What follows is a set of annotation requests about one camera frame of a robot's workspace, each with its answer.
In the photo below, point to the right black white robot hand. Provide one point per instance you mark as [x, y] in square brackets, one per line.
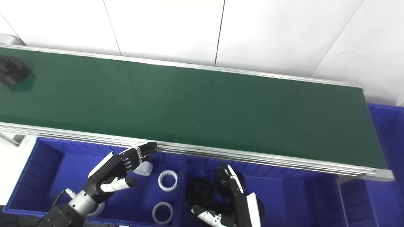
[241, 208]

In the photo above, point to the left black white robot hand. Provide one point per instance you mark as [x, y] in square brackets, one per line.
[109, 175]

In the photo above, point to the black round flanged part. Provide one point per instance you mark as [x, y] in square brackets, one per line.
[12, 70]
[199, 190]
[260, 209]
[222, 186]

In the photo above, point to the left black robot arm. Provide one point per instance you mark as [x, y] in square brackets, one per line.
[68, 214]

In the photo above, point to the white ribbed cone part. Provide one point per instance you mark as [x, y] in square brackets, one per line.
[143, 168]

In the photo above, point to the blue bin with white rings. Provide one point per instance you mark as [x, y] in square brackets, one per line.
[63, 170]

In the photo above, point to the blue bin with black parts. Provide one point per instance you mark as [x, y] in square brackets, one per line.
[293, 201]

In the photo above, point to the green conveyor belt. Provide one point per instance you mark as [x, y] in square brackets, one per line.
[189, 110]

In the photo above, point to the aluminium conveyor leg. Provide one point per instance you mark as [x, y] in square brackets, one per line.
[11, 139]

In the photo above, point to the empty blue bin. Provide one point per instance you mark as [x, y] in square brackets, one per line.
[378, 195]

